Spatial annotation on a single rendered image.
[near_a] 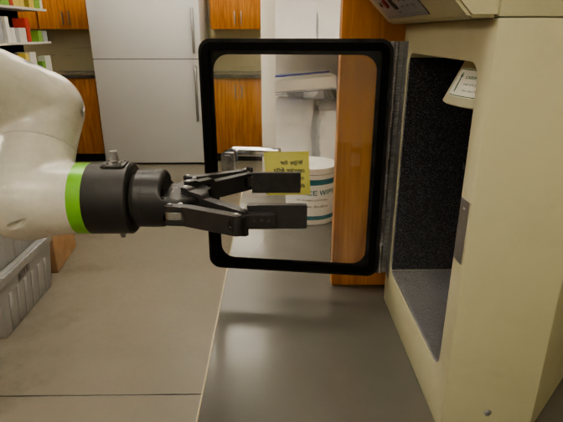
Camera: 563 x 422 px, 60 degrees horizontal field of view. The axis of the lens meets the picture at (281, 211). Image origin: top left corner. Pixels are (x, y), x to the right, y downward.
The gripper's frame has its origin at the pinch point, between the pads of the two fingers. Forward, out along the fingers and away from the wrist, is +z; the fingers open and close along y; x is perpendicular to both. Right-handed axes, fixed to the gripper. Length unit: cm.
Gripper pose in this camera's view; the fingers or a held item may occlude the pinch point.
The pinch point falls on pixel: (294, 197)
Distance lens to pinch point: 63.3
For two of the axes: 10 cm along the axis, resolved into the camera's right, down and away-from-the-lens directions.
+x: 0.0, 9.4, 3.5
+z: 10.0, 0.0, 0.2
